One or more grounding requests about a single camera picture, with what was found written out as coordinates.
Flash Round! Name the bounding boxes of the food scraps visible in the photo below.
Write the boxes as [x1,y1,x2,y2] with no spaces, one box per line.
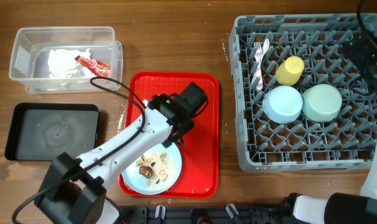
[134,151,174,191]

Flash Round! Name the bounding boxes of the light blue dinner plate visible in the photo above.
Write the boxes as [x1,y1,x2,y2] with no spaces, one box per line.
[121,144,182,195]

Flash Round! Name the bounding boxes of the red snack wrapper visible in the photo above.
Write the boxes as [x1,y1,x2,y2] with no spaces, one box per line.
[75,55,111,77]

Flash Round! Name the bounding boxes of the white plastic fork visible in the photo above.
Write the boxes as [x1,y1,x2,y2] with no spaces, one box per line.
[252,42,263,90]

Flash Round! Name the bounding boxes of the white plastic spoon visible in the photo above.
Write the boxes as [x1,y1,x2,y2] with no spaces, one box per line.
[251,39,269,90]

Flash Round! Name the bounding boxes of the yellow plastic cup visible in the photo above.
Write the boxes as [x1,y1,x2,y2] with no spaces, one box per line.
[276,56,305,86]

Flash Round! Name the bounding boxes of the light green bowl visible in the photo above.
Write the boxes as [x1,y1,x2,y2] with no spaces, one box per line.
[302,84,342,122]

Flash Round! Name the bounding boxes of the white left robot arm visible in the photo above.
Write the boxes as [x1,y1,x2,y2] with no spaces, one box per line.
[34,83,208,223]

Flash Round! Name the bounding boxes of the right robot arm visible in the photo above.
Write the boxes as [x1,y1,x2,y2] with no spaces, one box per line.
[276,31,377,224]

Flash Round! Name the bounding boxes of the clear plastic waste bin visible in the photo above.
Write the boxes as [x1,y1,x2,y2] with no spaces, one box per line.
[9,26,123,93]

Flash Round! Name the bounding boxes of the black waste tray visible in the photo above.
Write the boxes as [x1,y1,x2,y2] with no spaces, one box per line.
[4,103,99,161]

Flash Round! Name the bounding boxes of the grey dishwasher rack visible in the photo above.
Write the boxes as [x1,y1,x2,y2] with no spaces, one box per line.
[228,14,377,172]

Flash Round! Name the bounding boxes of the red plastic tray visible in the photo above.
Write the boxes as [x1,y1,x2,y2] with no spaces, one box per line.
[130,71,220,199]

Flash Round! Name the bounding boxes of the white tissue in bin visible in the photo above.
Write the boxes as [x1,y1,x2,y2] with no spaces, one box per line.
[47,49,95,79]

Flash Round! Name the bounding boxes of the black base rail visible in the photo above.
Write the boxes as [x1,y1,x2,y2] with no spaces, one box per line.
[115,204,300,224]

